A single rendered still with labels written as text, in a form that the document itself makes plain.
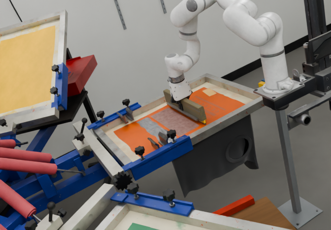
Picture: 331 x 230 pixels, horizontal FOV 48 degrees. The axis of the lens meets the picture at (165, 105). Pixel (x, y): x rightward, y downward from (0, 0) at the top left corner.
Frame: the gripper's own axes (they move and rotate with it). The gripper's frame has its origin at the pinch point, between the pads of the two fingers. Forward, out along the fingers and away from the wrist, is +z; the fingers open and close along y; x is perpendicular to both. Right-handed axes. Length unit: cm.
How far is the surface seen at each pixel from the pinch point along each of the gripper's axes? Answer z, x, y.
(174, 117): 5.7, 2.5, -6.1
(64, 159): -3, -1, -66
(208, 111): 4.9, -8.3, 8.9
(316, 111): 105, 58, 155
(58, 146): 95, 193, -58
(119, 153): 1.1, -11.5, -42.9
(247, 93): 1.5, -15.5, 29.8
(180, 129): 4.7, -11.5, -10.5
